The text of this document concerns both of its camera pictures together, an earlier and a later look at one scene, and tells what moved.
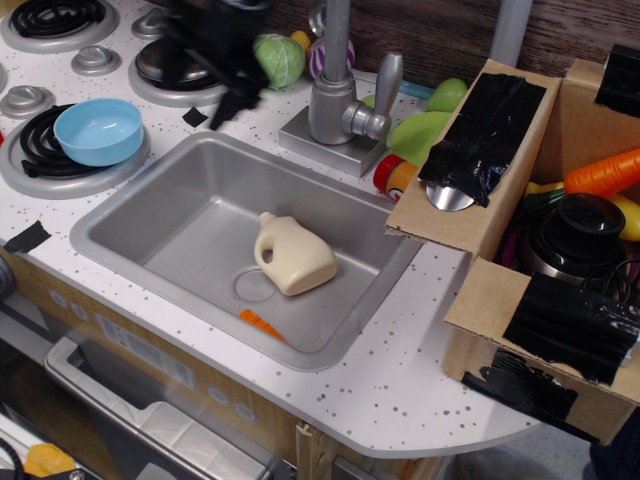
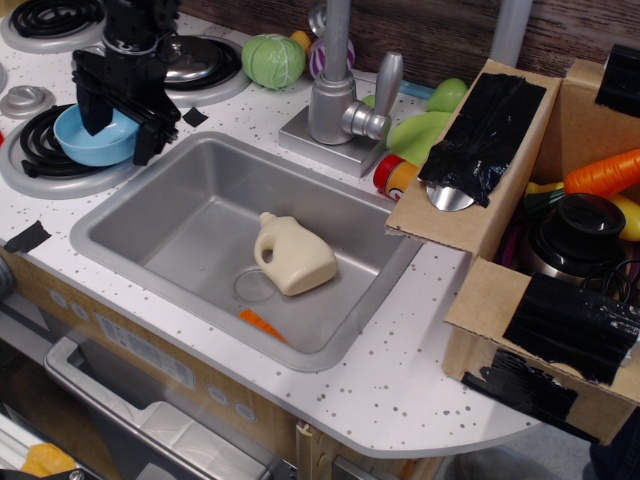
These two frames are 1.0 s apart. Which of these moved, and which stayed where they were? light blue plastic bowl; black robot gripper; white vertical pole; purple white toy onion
Moved: black robot gripper
Stayed: white vertical pole; light blue plastic bowl; purple white toy onion
